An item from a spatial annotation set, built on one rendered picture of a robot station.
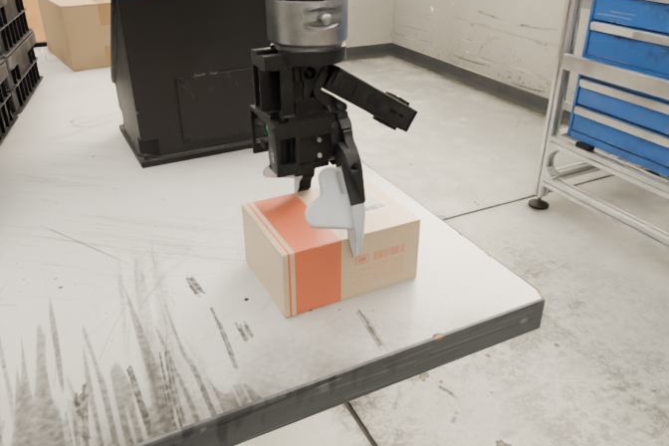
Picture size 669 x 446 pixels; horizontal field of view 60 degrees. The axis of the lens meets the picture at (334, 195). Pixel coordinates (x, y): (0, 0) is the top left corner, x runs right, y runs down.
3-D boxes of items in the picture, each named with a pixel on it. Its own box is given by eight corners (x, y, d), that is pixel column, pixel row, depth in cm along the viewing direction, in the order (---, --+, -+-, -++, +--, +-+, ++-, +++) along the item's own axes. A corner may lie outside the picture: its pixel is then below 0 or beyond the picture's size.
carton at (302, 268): (363, 229, 75) (364, 176, 71) (416, 277, 65) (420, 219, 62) (245, 260, 68) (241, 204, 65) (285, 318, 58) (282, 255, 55)
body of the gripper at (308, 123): (252, 157, 61) (243, 41, 55) (326, 143, 64) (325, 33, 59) (279, 185, 54) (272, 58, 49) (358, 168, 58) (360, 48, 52)
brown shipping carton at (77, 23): (158, 60, 157) (149, -2, 150) (74, 72, 146) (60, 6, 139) (123, 41, 179) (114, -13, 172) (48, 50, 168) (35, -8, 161)
